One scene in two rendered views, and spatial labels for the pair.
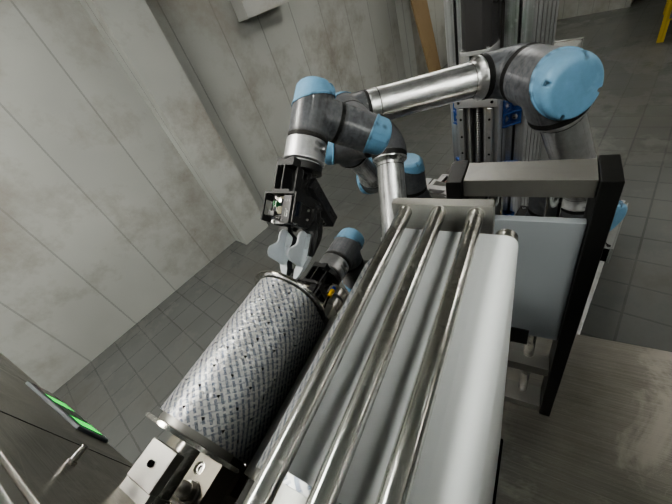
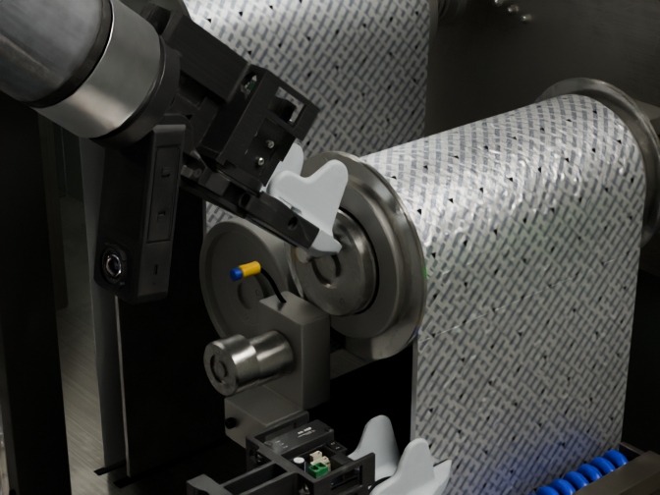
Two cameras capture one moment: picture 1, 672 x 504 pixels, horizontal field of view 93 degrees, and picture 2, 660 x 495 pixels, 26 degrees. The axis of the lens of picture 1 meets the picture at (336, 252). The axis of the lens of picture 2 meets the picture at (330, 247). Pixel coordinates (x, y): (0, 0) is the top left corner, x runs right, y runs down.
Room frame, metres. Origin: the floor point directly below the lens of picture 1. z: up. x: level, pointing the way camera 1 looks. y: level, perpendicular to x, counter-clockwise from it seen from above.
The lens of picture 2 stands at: (1.31, 0.23, 1.66)
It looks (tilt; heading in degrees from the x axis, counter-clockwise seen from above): 25 degrees down; 188
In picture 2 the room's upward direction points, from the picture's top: straight up
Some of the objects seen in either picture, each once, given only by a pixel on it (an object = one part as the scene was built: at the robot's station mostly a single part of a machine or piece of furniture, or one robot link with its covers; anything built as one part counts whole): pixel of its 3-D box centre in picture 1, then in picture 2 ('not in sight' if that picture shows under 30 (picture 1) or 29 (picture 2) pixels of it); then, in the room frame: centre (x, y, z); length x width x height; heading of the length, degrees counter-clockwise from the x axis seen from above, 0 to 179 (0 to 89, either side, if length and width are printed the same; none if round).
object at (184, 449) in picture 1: (171, 473); not in sight; (0.20, 0.30, 1.25); 0.07 x 0.04 x 0.04; 139
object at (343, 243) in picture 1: (345, 249); not in sight; (0.67, -0.03, 1.11); 0.11 x 0.08 x 0.09; 139
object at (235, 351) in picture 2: (336, 294); (231, 364); (0.46, 0.03, 1.18); 0.04 x 0.02 x 0.04; 49
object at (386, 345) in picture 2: (289, 299); (351, 255); (0.42, 0.11, 1.25); 0.15 x 0.01 x 0.15; 49
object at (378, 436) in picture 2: not in sight; (381, 453); (0.46, 0.14, 1.12); 0.09 x 0.03 x 0.06; 140
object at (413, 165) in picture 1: (407, 172); not in sight; (1.13, -0.39, 0.98); 0.13 x 0.12 x 0.14; 64
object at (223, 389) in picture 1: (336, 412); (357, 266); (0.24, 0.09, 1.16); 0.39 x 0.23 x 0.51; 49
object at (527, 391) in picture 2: not in sight; (526, 402); (0.37, 0.24, 1.11); 0.23 x 0.01 x 0.18; 139
